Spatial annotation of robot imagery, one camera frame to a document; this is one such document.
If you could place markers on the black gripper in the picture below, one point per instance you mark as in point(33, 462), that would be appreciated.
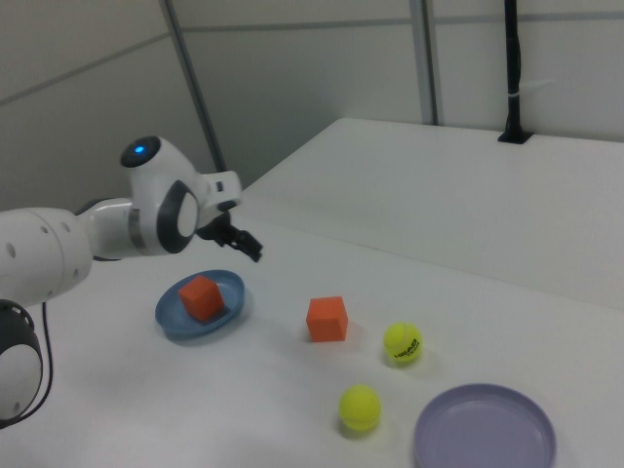
point(213, 225)

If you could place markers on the orange foam cube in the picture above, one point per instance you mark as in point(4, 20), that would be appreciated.
point(201, 298)
point(326, 319)

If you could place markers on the yellow tennis ball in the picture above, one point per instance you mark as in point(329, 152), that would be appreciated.
point(402, 343)
point(360, 407)

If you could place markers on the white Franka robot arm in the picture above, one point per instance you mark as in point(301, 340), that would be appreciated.
point(156, 195)

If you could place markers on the blue round plate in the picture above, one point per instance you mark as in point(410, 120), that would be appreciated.
point(229, 292)

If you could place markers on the white adjacent table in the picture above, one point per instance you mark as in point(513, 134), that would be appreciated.
point(463, 195)

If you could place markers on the lilac round plate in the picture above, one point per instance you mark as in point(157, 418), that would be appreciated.
point(487, 434)

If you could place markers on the black upright pole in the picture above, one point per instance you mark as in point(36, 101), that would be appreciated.
point(513, 49)

